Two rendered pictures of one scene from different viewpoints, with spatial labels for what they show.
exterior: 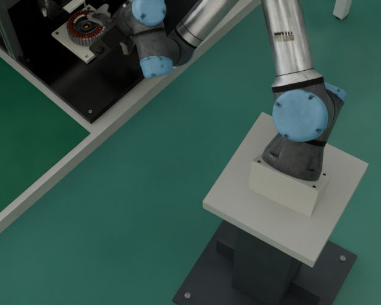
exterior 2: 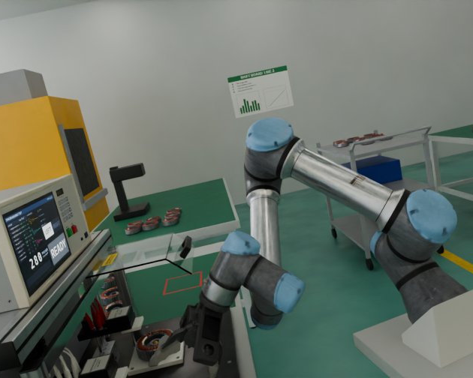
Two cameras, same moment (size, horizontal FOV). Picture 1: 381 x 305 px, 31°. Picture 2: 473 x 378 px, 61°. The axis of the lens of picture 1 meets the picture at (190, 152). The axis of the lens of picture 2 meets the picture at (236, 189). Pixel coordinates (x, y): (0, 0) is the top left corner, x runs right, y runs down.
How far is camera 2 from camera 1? 1.30 m
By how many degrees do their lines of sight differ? 61
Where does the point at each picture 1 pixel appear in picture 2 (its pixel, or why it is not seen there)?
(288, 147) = (432, 280)
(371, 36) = (277, 366)
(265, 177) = (450, 320)
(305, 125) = (444, 211)
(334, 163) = not seen: hidden behind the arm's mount
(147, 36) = (263, 263)
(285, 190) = (470, 321)
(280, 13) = (340, 169)
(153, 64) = (290, 280)
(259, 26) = not seen: outside the picture
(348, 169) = not seen: hidden behind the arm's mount
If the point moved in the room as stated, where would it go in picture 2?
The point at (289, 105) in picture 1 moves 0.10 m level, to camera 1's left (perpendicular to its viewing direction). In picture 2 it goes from (421, 205) to (406, 220)
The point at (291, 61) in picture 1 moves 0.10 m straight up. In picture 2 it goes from (381, 188) to (375, 147)
